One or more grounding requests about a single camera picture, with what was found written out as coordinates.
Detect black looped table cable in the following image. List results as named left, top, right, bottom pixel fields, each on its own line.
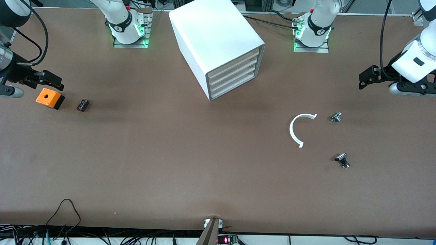
left=45, top=199, right=81, bottom=239

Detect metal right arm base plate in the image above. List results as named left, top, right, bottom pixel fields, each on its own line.
left=113, top=12, right=153, bottom=48

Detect white C-shaped ring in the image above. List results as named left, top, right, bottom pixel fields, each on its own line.
left=289, top=113, right=318, bottom=149

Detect aluminium frame rail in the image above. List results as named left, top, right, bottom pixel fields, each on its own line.
left=339, top=12, right=424, bottom=27
left=0, top=27, right=17, bottom=46

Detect orange box with black base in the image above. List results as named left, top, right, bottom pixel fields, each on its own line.
left=35, top=88, right=65, bottom=110

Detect circuit board with red display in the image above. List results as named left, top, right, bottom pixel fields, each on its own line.
left=217, top=234, right=239, bottom=245

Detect black cables between arm bases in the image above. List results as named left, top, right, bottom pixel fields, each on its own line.
left=243, top=10, right=302, bottom=29

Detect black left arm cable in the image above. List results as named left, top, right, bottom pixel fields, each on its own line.
left=380, top=0, right=393, bottom=79

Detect grey camera mount wedge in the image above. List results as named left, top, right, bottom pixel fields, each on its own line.
left=195, top=218, right=223, bottom=245

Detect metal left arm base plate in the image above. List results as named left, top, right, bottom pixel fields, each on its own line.
left=293, top=19, right=330, bottom=53

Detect white drawer cabinet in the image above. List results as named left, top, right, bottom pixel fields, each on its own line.
left=169, top=7, right=266, bottom=101

